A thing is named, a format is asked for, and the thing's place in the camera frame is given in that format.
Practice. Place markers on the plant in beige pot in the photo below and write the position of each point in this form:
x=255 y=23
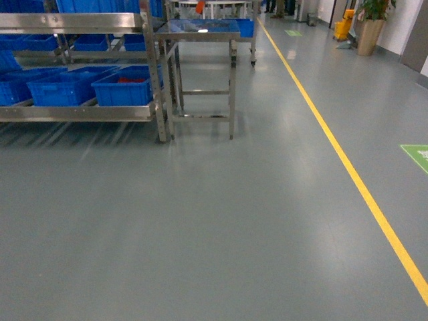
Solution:
x=372 y=14

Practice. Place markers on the blue bin left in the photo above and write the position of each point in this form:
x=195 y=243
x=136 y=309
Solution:
x=14 y=88

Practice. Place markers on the steel shelf rack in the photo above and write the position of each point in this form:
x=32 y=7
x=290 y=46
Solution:
x=89 y=33

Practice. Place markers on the yellow mop bucket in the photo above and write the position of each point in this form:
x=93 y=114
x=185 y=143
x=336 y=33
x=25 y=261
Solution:
x=341 y=28

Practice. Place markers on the far steel rack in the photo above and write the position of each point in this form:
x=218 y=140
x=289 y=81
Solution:
x=243 y=12

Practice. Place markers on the blue bin middle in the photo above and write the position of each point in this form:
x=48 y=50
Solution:
x=70 y=88

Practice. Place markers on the blue bin on far rack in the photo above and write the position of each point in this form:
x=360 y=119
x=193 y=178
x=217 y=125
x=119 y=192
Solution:
x=246 y=27

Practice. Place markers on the steel side table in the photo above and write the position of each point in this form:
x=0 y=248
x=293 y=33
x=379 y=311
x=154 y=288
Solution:
x=199 y=61

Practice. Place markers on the blue bin with red parts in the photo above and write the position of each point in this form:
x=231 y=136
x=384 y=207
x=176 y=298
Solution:
x=130 y=86

